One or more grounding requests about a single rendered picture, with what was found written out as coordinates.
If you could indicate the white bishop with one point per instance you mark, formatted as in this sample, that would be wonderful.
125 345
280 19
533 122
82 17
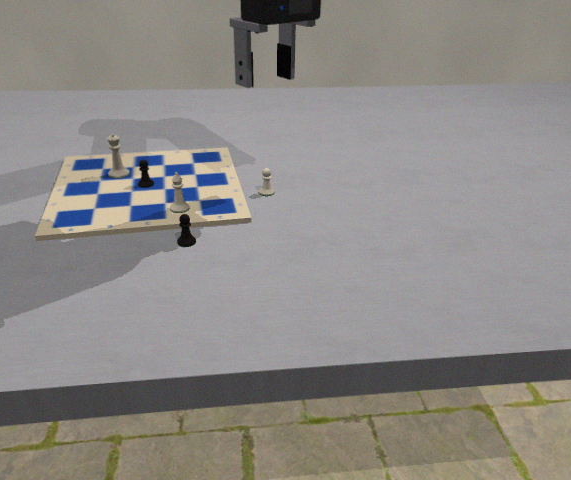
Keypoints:
179 205

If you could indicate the white pawn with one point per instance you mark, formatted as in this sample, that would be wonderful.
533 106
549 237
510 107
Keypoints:
266 190

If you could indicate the blue and cream chessboard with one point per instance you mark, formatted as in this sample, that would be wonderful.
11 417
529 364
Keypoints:
86 202

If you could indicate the black pawn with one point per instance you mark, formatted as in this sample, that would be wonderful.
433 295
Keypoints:
145 181
186 239

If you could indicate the white chess queen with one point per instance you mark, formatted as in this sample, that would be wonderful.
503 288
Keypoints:
118 170

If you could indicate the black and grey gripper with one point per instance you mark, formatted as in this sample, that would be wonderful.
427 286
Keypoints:
256 15

